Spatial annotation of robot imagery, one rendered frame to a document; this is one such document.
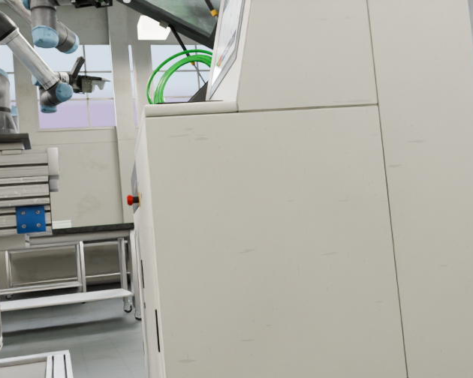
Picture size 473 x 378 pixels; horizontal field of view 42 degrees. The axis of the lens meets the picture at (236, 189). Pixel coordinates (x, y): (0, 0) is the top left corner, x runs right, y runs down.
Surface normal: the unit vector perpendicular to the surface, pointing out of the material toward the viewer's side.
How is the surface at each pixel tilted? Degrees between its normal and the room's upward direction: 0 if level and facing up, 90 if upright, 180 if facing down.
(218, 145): 90
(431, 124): 90
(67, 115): 90
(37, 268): 90
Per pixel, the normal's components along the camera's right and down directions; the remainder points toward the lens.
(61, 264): 0.28, -0.09
